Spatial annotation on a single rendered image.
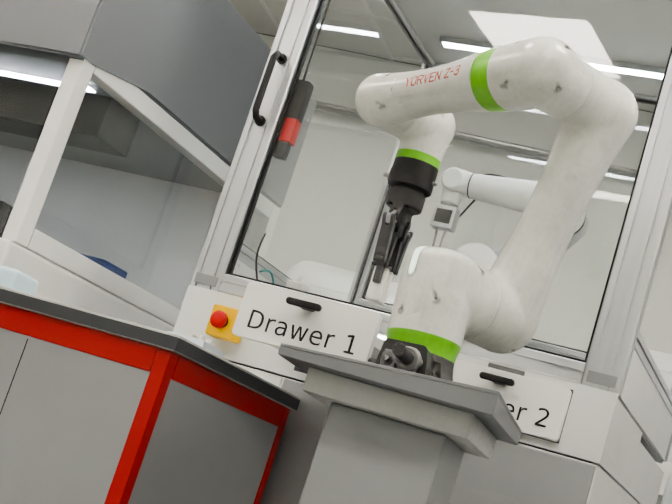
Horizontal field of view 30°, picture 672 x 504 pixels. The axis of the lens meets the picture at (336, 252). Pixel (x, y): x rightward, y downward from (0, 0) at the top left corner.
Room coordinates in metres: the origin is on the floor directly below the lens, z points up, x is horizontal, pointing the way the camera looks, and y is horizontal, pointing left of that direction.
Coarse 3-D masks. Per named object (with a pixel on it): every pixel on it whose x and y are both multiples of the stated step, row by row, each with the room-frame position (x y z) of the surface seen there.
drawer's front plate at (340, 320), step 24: (264, 288) 2.42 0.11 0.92; (240, 312) 2.43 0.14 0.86; (264, 312) 2.41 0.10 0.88; (288, 312) 2.39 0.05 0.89; (312, 312) 2.37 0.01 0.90; (336, 312) 2.35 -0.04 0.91; (360, 312) 2.33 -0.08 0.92; (240, 336) 2.43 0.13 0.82; (264, 336) 2.40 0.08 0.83; (288, 336) 2.38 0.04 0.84; (336, 336) 2.34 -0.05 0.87; (360, 336) 2.32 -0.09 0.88
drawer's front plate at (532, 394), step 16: (464, 368) 2.57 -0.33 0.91; (480, 368) 2.55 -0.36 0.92; (480, 384) 2.55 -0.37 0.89; (496, 384) 2.54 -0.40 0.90; (528, 384) 2.51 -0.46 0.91; (544, 384) 2.50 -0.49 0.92; (512, 400) 2.52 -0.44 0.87; (528, 400) 2.50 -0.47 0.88; (544, 400) 2.49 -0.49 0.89; (560, 400) 2.48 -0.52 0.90; (528, 416) 2.50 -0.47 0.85; (544, 416) 2.49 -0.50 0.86; (560, 416) 2.48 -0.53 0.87; (528, 432) 2.50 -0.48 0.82; (544, 432) 2.48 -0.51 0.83; (560, 432) 2.48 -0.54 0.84
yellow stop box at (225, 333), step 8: (216, 304) 2.79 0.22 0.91; (232, 312) 2.77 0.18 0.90; (232, 320) 2.77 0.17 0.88; (208, 328) 2.79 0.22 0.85; (216, 328) 2.78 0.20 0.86; (224, 328) 2.77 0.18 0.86; (232, 328) 2.76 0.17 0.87; (216, 336) 2.78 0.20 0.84; (224, 336) 2.77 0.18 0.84; (232, 336) 2.76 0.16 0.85
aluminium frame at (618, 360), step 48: (288, 0) 2.87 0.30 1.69; (288, 48) 2.85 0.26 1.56; (288, 96) 2.85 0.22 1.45; (240, 144) 2.87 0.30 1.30; (240, 192) 2.85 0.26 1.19; (240, 240) 2.85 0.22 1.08; (624, 240) 2.48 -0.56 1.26; (240, 288) 2.82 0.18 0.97; (288, 288) 2.79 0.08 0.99; (624, 288) 2.47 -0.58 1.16; (624, 336) 2.47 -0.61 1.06; (624, 384) 2.48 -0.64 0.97
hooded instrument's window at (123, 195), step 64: (0, 64) 2.89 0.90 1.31; (64, 64) 2.82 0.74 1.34; (0, 128) 2.86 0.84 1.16; (128, 128) 3.07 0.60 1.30; (0, 192) 2.83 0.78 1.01; (64, 192) 2.93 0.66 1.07; (128, 192) 3.16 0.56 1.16; (192, 192) 3.43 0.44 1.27; (128, 256) 3.25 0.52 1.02; (192, 256) 3.53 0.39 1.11
